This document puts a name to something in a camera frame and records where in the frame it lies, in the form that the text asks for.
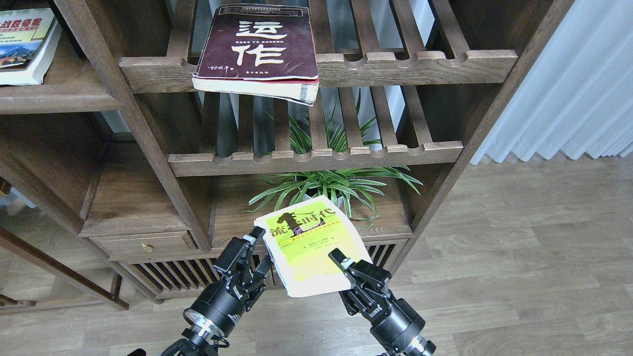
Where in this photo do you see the dark maroon book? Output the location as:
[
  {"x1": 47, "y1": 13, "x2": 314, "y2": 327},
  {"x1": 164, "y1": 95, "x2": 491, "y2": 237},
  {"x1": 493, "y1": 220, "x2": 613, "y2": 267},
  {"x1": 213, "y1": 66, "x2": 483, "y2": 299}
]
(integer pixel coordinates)
[{"x1": 192, "y1": 3, "x2": 319, "y2": 106}]

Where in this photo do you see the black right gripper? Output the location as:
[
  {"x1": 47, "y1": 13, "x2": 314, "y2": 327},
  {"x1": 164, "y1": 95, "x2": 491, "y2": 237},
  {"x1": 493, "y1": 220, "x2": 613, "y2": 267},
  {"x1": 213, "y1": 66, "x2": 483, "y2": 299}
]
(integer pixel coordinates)
[{"x1": 328, "y1": 248, "x2": 427, "y2": 354}]

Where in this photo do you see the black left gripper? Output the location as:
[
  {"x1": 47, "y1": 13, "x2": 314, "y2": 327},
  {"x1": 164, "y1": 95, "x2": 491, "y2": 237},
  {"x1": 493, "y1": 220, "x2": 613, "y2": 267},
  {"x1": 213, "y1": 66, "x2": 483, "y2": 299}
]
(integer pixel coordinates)
[{"x1": 183, "y1": 226, "x2": 273, "y2": 337}]

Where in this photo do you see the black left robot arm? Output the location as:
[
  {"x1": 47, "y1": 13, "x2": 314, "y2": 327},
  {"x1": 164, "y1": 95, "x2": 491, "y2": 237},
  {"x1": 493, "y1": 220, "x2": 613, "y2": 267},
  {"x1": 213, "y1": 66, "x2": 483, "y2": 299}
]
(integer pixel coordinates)
[{"x1": 161, "y1": 226, "x2": 272, "y2": 356}]

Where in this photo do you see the green spider plant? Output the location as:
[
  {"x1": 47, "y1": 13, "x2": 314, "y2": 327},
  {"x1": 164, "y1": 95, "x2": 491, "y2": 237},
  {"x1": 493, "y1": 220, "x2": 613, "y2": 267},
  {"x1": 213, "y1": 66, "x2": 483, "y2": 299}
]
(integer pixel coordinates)
[{"x1": 244, "y1": 109, "x2": 423, "y2": 226}]

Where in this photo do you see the white book with colourful picture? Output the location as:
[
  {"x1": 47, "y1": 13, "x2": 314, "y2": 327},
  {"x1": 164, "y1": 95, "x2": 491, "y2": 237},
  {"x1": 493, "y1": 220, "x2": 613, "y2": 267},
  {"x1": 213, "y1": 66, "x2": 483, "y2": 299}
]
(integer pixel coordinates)
[{"x1": 0, "y1": 7, "x2": 62, "y2": 86}]

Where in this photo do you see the dark wooden bookshelf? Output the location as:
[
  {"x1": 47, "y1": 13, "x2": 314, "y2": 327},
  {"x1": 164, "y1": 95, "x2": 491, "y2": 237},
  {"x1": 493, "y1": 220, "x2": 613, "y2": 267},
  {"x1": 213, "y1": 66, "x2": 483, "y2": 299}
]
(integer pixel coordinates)
[{"x1": 1, "y1": 0, "x2": 573, "y2": 300}]

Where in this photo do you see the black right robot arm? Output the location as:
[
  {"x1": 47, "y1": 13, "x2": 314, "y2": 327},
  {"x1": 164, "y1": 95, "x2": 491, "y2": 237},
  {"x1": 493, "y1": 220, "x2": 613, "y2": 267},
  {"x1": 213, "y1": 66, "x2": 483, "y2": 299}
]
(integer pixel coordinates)
[{"x1": 329, "y1": 248, "x2": 436, "y2": 356}]

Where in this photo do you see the brass drawer knob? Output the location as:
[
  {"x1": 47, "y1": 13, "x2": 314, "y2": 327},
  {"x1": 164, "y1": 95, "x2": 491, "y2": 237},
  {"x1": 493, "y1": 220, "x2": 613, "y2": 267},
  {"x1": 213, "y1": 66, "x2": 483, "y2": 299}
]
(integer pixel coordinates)
[{"x1": 141, "y1": 242, "x2": 153, "y2": 253}]

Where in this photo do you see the dark wooden side frame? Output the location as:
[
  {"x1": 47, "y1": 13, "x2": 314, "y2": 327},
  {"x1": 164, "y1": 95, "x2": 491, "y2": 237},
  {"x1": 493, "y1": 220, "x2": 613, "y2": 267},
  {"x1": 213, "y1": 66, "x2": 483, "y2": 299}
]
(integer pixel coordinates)
[{"x1": 0, "y1": 227, "x2": 129, "y2": 314}]

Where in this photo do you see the white pleated curtain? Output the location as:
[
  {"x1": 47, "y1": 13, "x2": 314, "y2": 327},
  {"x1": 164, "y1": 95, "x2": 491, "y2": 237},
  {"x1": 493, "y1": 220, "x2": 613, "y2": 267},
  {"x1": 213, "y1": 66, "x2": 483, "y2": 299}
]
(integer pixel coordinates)
[{"x1": 470, "y1": 0, "x2": 633, "y2": 165}]

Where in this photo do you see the yellow green book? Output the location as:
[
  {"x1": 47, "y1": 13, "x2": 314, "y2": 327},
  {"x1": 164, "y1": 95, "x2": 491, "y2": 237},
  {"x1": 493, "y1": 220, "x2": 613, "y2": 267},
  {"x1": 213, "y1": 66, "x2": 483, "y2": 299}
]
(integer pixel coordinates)
[{"x1": 254, "y1": 195, "x2": 372, "y2": 298}]

